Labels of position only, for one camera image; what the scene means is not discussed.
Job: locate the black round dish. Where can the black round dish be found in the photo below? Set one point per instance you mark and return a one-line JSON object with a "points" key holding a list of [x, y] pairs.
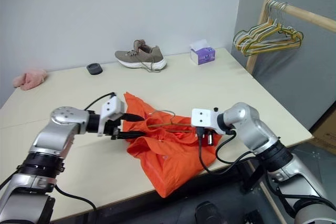
{"points": [[94, 69]]}

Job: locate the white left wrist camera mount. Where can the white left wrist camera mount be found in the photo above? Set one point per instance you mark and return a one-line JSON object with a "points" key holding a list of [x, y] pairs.
{"points": [[111, 107]]}

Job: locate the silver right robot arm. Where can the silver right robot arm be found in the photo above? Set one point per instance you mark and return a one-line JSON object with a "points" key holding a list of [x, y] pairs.
{"points": [[257, 129]]}

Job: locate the wooden clothes rack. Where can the wooden clothes rack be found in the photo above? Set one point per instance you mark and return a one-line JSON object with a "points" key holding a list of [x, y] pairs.
{"points": [[309, 15]]}

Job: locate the brown cardboard box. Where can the brown cardboard box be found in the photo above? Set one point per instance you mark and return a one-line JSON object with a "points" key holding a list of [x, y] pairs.
{"points": [[325, 134]]}

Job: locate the pink fluffy cloth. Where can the pink fluffy cloth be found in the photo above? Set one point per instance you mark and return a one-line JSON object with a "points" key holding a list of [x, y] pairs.
{"points": [[30, 79]]}

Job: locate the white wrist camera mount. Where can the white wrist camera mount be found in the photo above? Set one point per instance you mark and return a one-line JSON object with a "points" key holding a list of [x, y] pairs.
{"points": [[203, 117], [111, 107]]}

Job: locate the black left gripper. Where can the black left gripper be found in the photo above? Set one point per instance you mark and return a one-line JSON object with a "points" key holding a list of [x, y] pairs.
{"points": [[113, 129]]}

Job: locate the purple tissue box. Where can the purple tissue box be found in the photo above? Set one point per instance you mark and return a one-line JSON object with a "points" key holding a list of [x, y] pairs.
{"points": [[204, 56]]}

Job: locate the taupe sneaker with white sole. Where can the taupe sneaker with white sole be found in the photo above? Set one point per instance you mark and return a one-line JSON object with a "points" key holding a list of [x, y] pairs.
{"points": [[144, 54]]}

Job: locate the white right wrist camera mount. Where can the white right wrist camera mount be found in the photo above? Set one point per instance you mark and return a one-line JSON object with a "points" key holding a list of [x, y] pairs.
{"points": [[203, 117]]}

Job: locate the orange shorts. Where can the orange shorts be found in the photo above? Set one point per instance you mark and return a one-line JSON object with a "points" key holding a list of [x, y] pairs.
{"points": [[170, 161]]}

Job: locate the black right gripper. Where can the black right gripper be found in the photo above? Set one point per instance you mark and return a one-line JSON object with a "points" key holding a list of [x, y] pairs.
{"points": [[206, 137]]}

